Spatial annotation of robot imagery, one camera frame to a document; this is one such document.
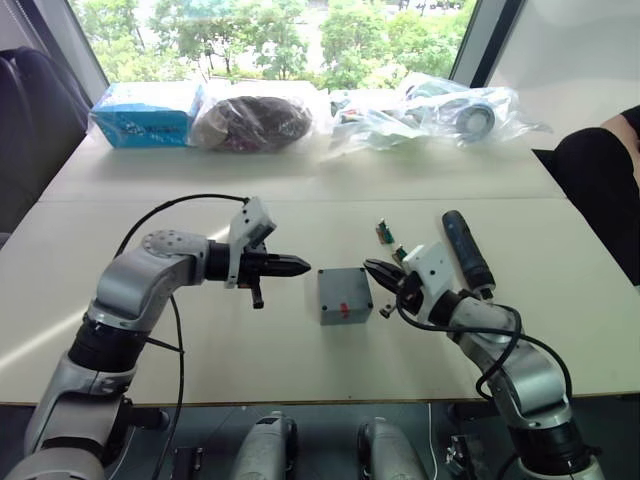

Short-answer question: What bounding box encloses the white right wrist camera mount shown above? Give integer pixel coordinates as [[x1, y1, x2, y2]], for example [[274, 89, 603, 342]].
[[401, 241, 453, 322]]

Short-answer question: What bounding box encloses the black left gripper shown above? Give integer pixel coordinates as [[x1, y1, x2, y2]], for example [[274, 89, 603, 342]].
[[238, 248, 312, 311]]

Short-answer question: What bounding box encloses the dark blue electric screwdriver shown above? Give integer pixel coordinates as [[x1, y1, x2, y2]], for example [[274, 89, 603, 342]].
[[441, 210, 497, 302]]

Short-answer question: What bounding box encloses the person in black clothes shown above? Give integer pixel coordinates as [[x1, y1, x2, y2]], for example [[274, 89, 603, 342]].
[[531, 103, 640, 287]]

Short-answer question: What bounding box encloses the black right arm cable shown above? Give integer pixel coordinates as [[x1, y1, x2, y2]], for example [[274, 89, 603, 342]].
[[393, 294, 574, 407]]

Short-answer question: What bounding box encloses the clear bag with round parts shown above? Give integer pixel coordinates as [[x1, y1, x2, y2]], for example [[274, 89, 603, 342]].
[[398, 73, 554, 150]]

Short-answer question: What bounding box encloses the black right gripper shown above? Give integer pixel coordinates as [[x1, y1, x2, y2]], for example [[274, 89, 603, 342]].
[[363, 257, 424, 316]]

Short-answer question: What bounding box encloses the plastic bag with brown contents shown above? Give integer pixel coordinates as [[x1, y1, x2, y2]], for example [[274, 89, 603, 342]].
[[191, 93, 317, 152]]

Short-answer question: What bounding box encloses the black office chair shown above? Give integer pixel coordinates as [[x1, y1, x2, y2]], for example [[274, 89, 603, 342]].
[[0, 47, 90, 239]]

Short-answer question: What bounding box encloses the clear bag with small parts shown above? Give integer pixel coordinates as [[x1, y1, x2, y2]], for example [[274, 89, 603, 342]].
[[319, 88, 431, 154]]

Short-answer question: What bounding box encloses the light blue cardboard box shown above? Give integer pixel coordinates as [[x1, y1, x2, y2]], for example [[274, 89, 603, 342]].
[[88, 82, 205, 149]]

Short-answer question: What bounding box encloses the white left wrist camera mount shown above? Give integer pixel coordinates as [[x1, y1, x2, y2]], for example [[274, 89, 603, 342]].
[[223, 196, 278, 291]]

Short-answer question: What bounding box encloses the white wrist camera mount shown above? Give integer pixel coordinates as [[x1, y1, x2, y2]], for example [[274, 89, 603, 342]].
[[401, 241, 453, 322], [223, 196, 278, 291]]

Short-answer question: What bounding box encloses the grey box with lid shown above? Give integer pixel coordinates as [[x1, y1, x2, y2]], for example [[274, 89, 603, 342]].
[[317, 267, 376, 327]]

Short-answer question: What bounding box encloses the thin white cable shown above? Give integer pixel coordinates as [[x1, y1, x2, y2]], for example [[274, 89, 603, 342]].
[[427, 402, 442, 480]]

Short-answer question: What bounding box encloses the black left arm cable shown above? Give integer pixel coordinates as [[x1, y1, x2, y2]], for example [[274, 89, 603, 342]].
[[113, 193, 251, 480]]

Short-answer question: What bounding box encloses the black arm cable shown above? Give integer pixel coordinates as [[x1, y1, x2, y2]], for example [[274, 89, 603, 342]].
[[393, 294, 574, 407], [113, 193, 251, 480]]

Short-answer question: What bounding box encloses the grey rounded shape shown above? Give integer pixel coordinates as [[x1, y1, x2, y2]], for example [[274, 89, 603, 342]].
[[230, 409, 300, 480], [356, 417, 429, 480]]

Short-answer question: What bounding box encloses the black bracket under table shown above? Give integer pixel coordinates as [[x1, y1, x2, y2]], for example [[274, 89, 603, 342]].
[[443, 433, 484, 480], [172, 446, 205, 480]]

